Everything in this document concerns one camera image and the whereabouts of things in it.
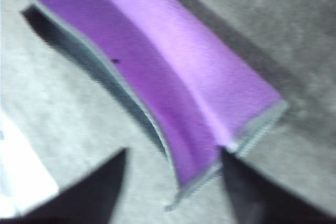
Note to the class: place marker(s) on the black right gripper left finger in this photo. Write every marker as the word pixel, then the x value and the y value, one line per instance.
pixel 86 197

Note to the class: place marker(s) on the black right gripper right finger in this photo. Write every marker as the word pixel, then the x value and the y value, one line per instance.
pixel 262 203

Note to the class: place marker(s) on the purple towel with grey hem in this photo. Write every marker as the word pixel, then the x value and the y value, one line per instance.
pixel 168 58

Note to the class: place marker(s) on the grey table cloth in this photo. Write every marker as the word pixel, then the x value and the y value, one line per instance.
pixel 275 19

